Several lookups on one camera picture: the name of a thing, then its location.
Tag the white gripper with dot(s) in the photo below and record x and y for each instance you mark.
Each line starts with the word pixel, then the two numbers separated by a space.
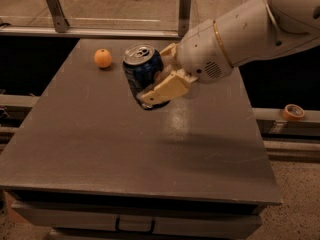
pixel 201 53

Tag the blue pepsi can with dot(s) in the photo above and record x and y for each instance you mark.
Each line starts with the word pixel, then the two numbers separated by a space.
pixel 141 63

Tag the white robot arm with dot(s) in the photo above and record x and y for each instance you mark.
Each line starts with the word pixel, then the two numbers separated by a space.
pixel 255 30

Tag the orange fruit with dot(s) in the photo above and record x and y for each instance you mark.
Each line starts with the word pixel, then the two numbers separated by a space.
pixel 102 58

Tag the orange tape roll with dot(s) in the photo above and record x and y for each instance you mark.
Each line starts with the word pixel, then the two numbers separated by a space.
pixel 293 112

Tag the middle metal bracket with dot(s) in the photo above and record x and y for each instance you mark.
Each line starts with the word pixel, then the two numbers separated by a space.
pixel 184 17

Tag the metal bracket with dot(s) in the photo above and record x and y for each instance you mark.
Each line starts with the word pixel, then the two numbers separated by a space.
pixel 60 22
pixel 184 17

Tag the left metal bracket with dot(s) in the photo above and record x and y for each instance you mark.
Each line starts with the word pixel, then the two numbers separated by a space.
pixel 60 22

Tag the metal window rail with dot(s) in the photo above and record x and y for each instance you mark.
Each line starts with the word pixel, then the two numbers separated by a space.
pixel 73 32

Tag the grey drawer with black handle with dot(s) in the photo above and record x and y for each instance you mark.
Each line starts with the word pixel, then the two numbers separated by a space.
pixel 85 222

